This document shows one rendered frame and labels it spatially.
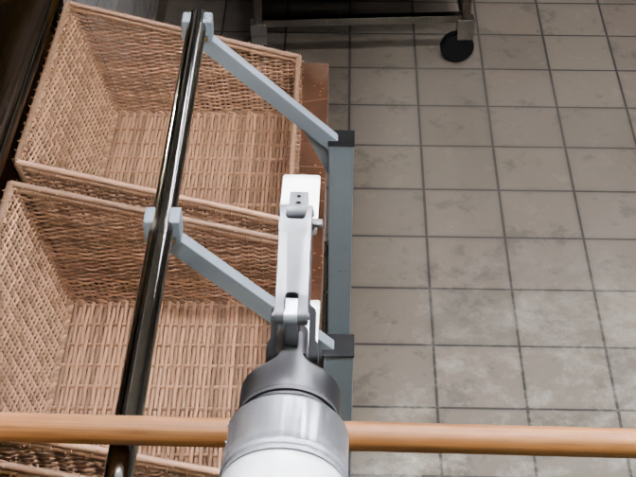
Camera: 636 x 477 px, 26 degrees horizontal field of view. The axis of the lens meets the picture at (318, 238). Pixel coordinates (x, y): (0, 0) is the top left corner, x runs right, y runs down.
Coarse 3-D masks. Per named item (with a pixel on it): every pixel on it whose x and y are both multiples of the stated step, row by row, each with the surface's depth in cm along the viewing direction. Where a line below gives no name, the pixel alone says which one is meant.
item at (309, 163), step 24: (144, 72) 305; (312, 72) 305; (120, 96) 298; (312, 96) 298; (192, 120) 290; (240, 168) 277; (312, 168) 277; (312, 240) 260; (312, 264) 254; (312, 288) 249; (240, 336) 239
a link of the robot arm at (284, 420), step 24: (240, 408) 98; (264, 408) 96; (288, 408) 96; (312, 408) 96; (240, 432) 95; (264, 432) 94; (288, 432) 94; (312, 432) 94; (336, 432) 96; (240, 456) 94; (336, 456) 94
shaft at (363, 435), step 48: (0, 432) 138; (48, 432) 138; (96, 432) 138; (144, 432) 138; (192, 432) 138; (384, 432) 138; (432, 432) 138; (480, 432) 138; (528, 432) 138; (576, 432) 138; (624, 432) 138
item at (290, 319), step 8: (288, 304) 100; (296, 304) 100; (288, 312) 100; (296, 312) 100; (288, 320) 100; (296, 320) 100; (288, 328) 101; (296, 328) 101; (288, 336) 101; (296, 336) 101; (288, 344) 102; (296, 344) 102
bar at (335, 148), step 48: (192, 48) 200; (192, 96) 191; (288, 96) 217; (336, 144) 220; (336, 192) 226; (192, 240) 174; (336, 240) 232; (144, 288) 159; (240, 288) 177; (336, 288) 239; (144, 336) 153; (336, 336) 185; (144, 384) 148
